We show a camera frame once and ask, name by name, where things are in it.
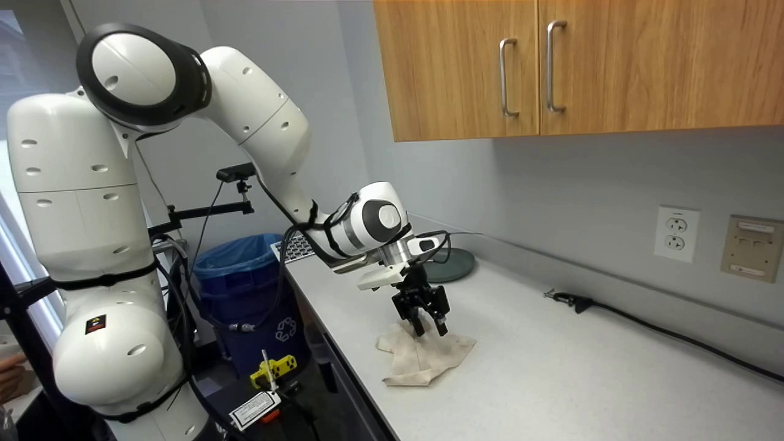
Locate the blue trash bin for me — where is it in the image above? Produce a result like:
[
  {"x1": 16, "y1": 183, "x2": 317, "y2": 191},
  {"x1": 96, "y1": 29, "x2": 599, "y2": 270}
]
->
[{"x1": 190, "y1": 233, "x2": 310, "y2": 380}]

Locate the beige stained cloth towel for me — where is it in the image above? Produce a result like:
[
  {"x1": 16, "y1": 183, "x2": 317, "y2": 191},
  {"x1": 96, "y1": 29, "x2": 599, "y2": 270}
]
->
[{"x1": 373, "y1": 317, "x2": 478, "y2": 390}]

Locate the white wall power outlet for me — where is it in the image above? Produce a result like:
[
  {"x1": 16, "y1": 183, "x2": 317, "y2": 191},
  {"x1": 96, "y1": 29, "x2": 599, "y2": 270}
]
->
[{"x1": 652, "y1": 203, "x2": 702, "y2": 266}]

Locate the metal cabinet door handle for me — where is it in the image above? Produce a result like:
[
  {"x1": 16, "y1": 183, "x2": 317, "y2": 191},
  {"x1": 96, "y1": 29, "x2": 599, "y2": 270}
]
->
[
  {"x1": 495, "y1": 34, "x2": 522, "y2": 120},
  {"x1": 540, "y1": 17, "x2": 571, "y2": 115}
]

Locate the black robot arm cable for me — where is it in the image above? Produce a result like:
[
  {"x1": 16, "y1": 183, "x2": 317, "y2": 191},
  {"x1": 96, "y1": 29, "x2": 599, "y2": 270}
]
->
[{"x1": 250, "y1": 167, "x2": 453, "y2": 270}]

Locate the white and red box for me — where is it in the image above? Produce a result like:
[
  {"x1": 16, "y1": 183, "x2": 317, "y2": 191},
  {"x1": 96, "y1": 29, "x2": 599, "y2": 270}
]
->
[{"x1": 226, "y1": 390, "x2": 287, "y2": 434}]

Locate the dark green round plate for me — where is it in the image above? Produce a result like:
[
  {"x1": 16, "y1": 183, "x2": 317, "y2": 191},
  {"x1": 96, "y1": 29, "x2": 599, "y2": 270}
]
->
[{"x1": 423, "y1": 248, "x2": 478, "y2": 285}]

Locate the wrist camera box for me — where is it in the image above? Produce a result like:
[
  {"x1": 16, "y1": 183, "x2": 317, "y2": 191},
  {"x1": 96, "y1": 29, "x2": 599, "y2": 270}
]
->
[{"x1": 403, "y1": 233, "x2": 447, "y2": 256}]

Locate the yellow clamp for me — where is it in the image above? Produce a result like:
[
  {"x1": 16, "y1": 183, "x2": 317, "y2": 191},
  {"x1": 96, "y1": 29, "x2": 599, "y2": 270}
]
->
[{"x1": 248, "y1": 349, "x2": 302, "y2": 392}]

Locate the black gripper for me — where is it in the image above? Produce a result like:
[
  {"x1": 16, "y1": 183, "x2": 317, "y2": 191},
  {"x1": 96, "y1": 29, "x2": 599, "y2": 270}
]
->
[{"x1": 390, "y1": 262, "x2": 453, "y2": 341}]

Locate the black cable on countertop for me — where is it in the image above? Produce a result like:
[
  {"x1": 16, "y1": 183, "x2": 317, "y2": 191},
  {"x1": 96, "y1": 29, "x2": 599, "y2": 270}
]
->
[{"x1": 543, "y1": 285, "x2": 784, "y2": 382}]

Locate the wooden wall cabinet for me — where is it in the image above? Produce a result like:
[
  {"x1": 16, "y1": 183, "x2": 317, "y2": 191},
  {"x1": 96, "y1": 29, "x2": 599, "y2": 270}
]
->
[{"x1": 373, "y1": 0, "x2": 784, "y2": 143}]

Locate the black camera on stand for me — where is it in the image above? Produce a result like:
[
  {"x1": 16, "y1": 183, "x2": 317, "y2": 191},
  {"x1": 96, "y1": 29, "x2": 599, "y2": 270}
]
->
[{"x1": 146, "y1": 159, "x2": 259, "y2": 239}]

